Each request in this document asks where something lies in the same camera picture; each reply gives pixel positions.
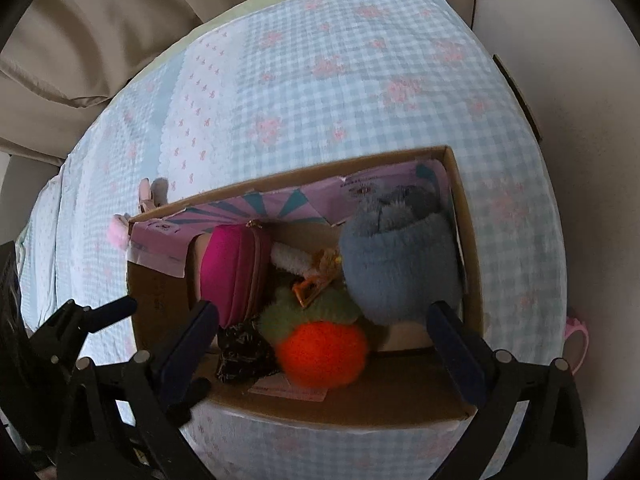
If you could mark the checked floral bedsheet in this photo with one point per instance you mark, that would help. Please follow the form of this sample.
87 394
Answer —
325 75

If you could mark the magenta zip pouch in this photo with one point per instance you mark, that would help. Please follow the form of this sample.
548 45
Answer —
230 270

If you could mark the green fluffy scrunchie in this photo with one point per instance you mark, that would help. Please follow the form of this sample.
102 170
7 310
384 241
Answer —
280 315

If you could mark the white fluffy toy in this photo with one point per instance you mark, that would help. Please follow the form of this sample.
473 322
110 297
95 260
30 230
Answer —
292 260

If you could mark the orange fluffy pompom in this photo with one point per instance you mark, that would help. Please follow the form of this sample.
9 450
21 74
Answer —
322 355

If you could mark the black hair scrunchie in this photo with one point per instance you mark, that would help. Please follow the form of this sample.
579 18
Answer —
242 355

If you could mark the pink plush toy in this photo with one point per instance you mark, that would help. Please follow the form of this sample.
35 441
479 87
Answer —
147 195

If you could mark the orange hair clip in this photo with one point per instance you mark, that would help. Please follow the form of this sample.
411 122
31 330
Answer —
305 292

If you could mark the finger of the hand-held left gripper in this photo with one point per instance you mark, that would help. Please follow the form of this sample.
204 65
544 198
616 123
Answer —
195 392
107 310

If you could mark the pink plastic object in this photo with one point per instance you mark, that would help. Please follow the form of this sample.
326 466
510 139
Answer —
577 342

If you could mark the grey-blue plush toy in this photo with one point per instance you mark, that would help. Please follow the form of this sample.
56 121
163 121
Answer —
400 270

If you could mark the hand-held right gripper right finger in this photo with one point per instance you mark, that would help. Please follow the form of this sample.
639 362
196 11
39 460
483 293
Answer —
457 350

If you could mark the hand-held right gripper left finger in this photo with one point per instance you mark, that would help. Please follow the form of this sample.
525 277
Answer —
192 340

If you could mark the printed cardboard box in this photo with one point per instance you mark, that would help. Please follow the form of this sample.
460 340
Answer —
400 400

